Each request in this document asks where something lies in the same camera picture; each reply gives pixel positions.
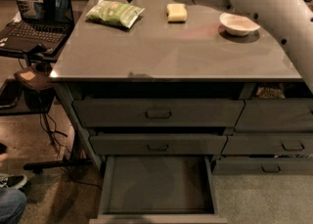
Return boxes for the green chip bag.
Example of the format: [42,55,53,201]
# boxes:
[86,0,144,28]

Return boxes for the open bottom left drawer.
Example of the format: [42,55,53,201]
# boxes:
[89,156,228,224]

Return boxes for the black laptop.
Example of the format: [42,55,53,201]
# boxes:
[0,0,74,56]

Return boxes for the bottom right drawer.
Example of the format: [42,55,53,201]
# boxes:
[213,158,313,175]

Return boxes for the middle left drawer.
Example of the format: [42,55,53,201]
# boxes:
[89,133,227,155]

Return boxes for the black device with sticky note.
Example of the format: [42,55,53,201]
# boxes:
[14,67,53,91]

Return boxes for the black cables on floor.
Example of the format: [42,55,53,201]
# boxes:
[38,112,103,191]

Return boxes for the yellow sponge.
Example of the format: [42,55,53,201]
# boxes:
[166,4,188,22]

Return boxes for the top left drawer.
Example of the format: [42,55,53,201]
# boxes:
[72,99,244,127]

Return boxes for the top right drawer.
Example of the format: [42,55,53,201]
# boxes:
[235,99,313,133]

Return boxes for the snack bag in top drawer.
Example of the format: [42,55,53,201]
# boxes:
[255,84,285,99]

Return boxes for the middle right drawer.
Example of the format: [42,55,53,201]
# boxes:
[222,133,313,156]

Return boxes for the white sneaker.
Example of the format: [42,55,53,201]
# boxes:
[0,173,27,189]

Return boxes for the black laptop stand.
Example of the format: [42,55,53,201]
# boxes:
[0,47,93,175]

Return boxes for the white bowl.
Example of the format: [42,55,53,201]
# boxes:
[219,13,260,36]

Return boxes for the blue jeans leg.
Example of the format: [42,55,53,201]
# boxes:
[0,188,26,224]

